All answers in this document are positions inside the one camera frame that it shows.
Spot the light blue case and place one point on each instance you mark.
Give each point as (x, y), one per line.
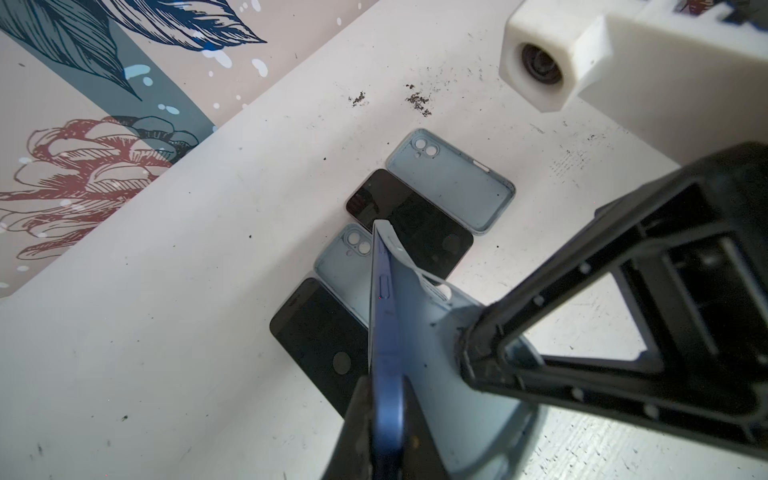
(345, 268)

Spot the bare black phone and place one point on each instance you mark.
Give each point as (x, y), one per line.
(435, 242)
(326, 341)

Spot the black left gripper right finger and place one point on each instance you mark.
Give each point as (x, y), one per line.
(421, 459)

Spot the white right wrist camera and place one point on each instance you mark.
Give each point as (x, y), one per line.
(688, 81)

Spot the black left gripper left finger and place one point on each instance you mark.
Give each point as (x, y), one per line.
(351, 457)

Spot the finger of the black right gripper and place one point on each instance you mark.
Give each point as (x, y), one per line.
(688, 253)

